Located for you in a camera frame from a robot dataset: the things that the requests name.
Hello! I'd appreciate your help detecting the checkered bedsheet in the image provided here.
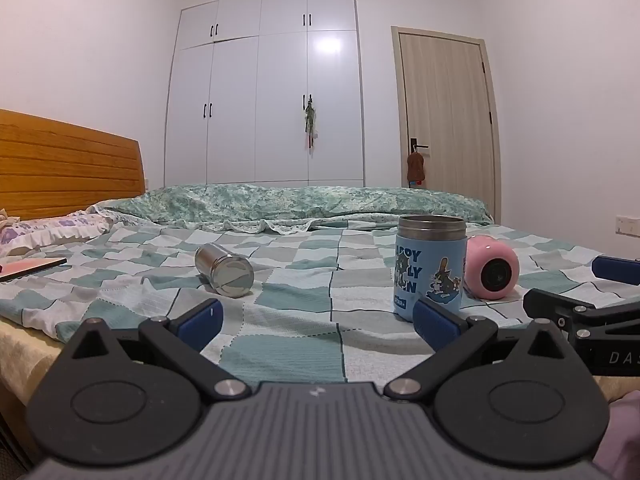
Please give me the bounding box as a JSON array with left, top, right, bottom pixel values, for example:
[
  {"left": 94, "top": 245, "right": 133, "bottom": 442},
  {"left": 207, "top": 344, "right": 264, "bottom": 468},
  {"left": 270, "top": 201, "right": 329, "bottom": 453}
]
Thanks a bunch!
[{"left": 0, "top": 219, "right": 640, "bottom": 387}]

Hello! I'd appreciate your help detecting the white wardrobe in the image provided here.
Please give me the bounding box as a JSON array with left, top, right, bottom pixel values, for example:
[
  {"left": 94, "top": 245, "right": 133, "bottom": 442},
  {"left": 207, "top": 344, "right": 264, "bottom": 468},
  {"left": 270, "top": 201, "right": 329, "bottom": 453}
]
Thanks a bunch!
[{"left": 164, "top": 0, "right": 365, "bottom": 191}]

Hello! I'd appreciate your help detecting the blue cartoon print cup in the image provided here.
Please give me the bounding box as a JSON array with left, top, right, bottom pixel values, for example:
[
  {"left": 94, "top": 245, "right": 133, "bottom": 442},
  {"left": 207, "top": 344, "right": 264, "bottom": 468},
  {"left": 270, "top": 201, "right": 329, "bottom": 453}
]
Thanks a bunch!
[{"left": 391, "top": 214, "right": 468, "bottom": 322}]

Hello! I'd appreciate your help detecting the beige mattress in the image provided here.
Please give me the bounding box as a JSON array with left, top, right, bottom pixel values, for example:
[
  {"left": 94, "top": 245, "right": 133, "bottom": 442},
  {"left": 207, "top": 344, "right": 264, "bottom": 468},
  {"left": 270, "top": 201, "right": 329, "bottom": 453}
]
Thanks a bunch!
[{"left": 0, "top": 317, "right": 68, "bottom": 413}]

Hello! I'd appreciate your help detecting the purple floral pillow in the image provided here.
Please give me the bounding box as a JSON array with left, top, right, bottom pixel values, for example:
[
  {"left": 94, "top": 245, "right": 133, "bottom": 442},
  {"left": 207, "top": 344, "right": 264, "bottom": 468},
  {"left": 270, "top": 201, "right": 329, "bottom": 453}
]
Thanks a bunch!
[{"left": 0, "top": 211, "right": 120, "bottom": 257}]

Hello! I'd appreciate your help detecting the wooden headboard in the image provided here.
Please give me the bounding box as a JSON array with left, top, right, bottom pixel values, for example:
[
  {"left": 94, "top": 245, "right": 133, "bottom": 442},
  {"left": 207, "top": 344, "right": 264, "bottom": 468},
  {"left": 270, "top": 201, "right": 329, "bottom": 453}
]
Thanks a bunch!
[{"left": 0, "top": 108, "right": 147, "bottom": 222}]

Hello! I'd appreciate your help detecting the green floral quilt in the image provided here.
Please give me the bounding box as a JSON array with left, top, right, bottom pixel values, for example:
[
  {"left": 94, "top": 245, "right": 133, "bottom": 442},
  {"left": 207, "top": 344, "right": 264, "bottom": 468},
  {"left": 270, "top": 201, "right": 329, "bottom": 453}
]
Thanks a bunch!
[{"left": 95, "top": 183, "right": 494, "bottom": 235}]

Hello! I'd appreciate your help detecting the brown hanging ornament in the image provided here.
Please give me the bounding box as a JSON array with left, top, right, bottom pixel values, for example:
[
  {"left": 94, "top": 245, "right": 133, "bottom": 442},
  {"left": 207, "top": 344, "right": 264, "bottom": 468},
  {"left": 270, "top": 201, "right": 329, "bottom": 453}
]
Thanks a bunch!
[{"left": 407, "top": 152, "right": 426, "bottom": 187}]

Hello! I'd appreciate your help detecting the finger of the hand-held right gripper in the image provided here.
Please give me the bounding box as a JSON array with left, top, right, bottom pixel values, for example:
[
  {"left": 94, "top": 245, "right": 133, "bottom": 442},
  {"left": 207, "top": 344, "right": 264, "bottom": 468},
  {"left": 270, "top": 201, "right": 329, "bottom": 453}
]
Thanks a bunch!
[
  {"left": 523, "top": 288, "right": 640, "bottom": 342},
  {"left": 591, "top": 255, "right": 640, "bottom": 287}
]

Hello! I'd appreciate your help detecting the green hanging ornament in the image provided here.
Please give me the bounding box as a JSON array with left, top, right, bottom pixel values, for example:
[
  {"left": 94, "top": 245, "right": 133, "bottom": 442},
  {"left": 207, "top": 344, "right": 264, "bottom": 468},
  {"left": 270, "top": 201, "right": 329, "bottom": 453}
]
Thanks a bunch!
[{"left": 302, "top": 95, "right": 320, "bottom": 150}]

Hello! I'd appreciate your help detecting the beige wooden door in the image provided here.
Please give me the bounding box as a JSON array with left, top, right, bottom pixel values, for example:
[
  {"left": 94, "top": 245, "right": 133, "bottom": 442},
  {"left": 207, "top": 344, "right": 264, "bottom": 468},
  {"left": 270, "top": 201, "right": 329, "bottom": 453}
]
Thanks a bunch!
[{"left": 391, "top": 26, "right": 502, "bottom": 223}]

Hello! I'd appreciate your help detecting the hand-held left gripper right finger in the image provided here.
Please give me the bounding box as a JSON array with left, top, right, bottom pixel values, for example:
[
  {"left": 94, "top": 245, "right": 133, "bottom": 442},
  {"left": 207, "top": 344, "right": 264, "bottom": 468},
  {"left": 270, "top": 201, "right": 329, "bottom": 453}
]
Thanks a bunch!
[{"left": 382, "top": 297, "right": 577, "bottom": 402}]

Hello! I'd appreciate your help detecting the stainless steel cup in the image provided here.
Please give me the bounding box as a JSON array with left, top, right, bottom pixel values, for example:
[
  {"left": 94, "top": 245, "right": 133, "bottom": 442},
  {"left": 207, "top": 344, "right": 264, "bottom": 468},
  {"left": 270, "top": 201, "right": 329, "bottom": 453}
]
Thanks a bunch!
[{"left": 194, "top": 243, "right": 255, "bottom": 299}]

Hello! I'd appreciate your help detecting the light purple cloth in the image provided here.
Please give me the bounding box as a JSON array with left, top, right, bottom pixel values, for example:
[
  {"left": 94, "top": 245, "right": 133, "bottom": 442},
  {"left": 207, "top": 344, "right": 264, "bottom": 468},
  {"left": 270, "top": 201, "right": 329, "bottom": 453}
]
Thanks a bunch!
[{"left": 594, "top": 390, "right": 640, "bottom": 480}]

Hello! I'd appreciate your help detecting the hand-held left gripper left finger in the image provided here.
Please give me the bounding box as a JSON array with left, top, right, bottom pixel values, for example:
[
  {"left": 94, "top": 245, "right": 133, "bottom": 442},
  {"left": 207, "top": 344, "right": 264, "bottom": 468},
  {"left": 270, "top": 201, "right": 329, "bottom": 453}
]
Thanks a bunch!
[{"left": 60, "top": 299, "right": 252, "bottom": 402}]

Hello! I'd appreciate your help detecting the pink covered tablet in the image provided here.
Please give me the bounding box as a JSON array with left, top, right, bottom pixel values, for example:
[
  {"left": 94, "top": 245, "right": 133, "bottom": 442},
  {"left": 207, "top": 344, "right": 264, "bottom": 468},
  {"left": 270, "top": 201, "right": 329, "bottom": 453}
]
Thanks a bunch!
[{"left": 0, "top": 256, "right": 68, "bottom": 284}]

